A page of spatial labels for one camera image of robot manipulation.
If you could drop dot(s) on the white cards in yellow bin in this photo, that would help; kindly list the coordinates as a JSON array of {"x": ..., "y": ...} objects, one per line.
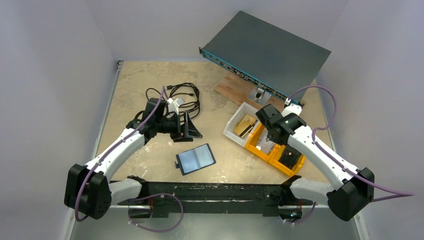
[{"x": 266, "y": 144}]

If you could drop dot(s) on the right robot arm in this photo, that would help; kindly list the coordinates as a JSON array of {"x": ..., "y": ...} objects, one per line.
[{"x": 348, "y": 190}]

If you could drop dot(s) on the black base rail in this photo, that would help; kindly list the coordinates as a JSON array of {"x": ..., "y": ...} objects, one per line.
[{"x": 164, "y": 198}]

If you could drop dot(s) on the wooden board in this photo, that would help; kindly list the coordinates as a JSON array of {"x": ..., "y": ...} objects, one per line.
[{"x": 237, "y": 90}]

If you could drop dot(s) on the white plastic bin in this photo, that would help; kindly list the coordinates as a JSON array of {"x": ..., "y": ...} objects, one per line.
[{"x": 228, "y": 131}]

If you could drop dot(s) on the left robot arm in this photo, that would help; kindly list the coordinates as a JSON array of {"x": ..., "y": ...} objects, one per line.
[{"x": 89, "y": 189}]

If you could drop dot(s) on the blue network switch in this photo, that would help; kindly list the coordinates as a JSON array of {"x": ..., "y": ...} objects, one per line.
[{"x": 270, "y": 58}]

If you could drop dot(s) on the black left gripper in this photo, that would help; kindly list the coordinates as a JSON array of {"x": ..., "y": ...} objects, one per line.
[{"x": 180, "y": 127}]

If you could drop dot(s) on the metal stand bracket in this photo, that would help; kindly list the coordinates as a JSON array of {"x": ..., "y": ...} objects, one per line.
[{"x": 259, "y": 96}]

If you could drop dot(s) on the aluminium table frame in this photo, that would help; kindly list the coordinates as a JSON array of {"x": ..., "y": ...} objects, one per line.
[{"x": 234, "y": 164}]

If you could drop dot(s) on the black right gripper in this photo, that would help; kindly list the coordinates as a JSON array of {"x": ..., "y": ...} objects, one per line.
[{"x": 269, "y": 139}]

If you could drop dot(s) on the gold cards stack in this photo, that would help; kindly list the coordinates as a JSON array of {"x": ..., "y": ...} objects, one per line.
[{"x": 245, "y": 125}]

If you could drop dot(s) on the yellow plastic bin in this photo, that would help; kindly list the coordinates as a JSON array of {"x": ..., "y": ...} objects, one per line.
[{"x": 283, "y": 157}]

